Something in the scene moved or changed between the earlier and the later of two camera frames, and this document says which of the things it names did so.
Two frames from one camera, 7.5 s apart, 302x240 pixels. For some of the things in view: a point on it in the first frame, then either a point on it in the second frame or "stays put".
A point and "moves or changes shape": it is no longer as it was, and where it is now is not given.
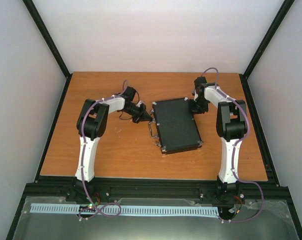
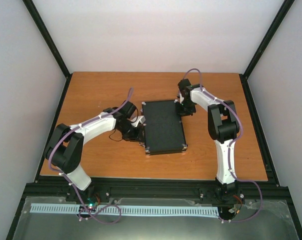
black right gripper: x=195 y=111 -> x=183 y=114
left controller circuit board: x=91 y=207 stays put
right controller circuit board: x=235 y=209 stays put
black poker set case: x=175 y=126 moves or changes shape
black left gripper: x=143 y=116 -> x=138 y=134
